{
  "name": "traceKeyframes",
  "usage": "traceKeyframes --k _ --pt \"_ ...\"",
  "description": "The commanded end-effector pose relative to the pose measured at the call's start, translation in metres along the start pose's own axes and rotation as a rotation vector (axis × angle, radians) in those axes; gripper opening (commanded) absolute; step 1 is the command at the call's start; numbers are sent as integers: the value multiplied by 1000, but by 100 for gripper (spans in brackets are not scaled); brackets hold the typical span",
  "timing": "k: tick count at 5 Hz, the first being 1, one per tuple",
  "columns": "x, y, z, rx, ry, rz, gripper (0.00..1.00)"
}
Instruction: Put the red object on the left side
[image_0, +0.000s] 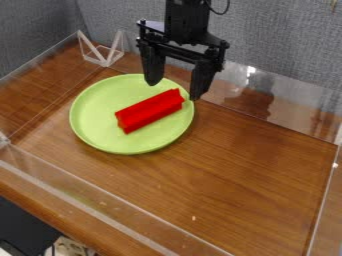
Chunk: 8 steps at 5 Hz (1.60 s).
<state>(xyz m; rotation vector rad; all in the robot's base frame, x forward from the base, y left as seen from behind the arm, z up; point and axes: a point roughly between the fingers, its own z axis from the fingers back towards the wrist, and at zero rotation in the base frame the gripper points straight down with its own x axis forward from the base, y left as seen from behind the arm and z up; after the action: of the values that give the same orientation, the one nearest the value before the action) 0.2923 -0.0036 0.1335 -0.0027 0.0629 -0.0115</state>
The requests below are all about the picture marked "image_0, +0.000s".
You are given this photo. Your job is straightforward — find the red rectangular block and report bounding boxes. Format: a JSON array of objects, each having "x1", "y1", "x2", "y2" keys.
[{"x1": 115, "y1": 89, "x2": 184, "y2": 134}]

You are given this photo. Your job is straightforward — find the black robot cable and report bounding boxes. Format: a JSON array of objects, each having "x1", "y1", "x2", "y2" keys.
[{"x1": 203, "y1": 0, "x2": 232, "y2": 16}]

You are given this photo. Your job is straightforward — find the light green round plate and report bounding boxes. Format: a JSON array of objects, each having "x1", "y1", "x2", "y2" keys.
[{"x1": 69, "y1": 74, "x2": 195, "y2": 155}]

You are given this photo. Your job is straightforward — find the clear acrylic enclosure walls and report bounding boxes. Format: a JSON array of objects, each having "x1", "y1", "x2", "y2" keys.
[{"x1": 0, "y1": 37, "x2": 342, "y2": 256}]

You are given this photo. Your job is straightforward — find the black box under table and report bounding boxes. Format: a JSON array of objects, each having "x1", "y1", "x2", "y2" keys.
[{"x1": 0, "y1": 197, "x2": 61, "y2": 256}]

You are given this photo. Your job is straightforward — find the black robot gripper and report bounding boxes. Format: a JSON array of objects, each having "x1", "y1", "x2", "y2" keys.
[{"x1": 136, "y1": 0, "x2": 230, "y2": 101}]

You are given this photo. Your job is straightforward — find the clear acrylic corner bracket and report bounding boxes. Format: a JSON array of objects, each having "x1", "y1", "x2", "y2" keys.
[{"x1": 76, "y1": 31, "x2": 124, "y2": 67}]

